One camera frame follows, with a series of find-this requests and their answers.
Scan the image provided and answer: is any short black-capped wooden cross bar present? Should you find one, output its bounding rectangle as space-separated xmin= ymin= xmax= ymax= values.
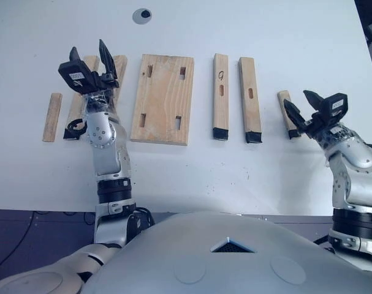
xmin=276 ymin=89 xmax=303 ymax=140

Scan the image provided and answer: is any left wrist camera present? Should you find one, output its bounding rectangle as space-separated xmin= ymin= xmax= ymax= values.
xmin=57 ymin=59 xmax=97 ymax=96

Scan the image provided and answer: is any black cable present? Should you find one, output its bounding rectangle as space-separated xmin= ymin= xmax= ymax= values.
xmin=67 ymin=117 xmax=89 ymax=136

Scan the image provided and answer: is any plain short wooden cross bar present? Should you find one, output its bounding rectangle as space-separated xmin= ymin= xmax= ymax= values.
xmin=42 ymin=92 xmax=64 ymax=143

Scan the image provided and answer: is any robot body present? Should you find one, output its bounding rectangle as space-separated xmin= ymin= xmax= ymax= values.
xmin=81 ymin=210 xmax=372 ymax=294

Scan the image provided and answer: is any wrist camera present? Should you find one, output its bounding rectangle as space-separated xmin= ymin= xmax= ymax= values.
xmin=319 ymin=93 xmax=349 ymax=119
xmin=57 ymin=59 xmax=97 ymax=96

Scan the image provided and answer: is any wooden seat board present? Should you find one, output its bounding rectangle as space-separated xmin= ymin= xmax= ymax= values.
xmin=129 ymin=53 xmax=195 ymax=147

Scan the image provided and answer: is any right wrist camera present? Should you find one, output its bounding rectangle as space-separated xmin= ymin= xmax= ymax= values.
xmin=319 ymin=93 xmax=349 ymax=119

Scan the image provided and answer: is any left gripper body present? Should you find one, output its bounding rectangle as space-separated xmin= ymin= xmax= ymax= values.
xmin=90 ymin=70 xmax=121 ymax=93

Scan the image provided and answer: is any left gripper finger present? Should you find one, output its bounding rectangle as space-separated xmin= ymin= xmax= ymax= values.
xmin=69 ymin=46 xmax=83 ymax=64
xmin=98 ymin=39 xmax=119 ymax=81

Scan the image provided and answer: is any wooden leg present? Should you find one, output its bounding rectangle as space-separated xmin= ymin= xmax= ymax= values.
xmin=63 ymin=55 xmax=101 ymax=142
xmin=107 ymin=55 xmax=128 ymax=123
xmin=238 ymin=56 xmax=264 ymax=145
xmin=211 ymin=53 xmax=230 ymax=141

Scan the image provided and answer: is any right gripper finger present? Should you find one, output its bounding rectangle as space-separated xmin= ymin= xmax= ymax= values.
xmin=283 ymin=98 xmax=309 ymax=130
xmin=302 ymin=89 xmax=325 ymax=113

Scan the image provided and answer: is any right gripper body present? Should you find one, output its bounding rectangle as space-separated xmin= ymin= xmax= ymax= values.
xmin=297 ymin=112 xmax=340 ymax=139

